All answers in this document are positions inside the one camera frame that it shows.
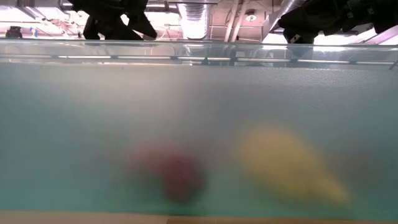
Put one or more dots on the green translucent plastic container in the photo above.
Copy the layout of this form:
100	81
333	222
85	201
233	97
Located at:
199	102

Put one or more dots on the smooth silver ceiling duct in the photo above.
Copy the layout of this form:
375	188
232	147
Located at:
276	15

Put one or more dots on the black background device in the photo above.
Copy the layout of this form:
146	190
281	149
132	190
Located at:
14	32

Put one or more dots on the ribbed silver ceiling duct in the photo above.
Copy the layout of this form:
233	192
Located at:
194	21

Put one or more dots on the dark red toy cherry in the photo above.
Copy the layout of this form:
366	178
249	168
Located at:
183	180

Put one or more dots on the grey ceiling conduit pipe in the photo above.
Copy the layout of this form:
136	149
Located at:
164	6

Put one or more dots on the round ceiling lamp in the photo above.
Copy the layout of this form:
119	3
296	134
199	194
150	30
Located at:
250	17

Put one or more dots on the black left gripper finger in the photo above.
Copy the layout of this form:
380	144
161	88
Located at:
92	29
143	28

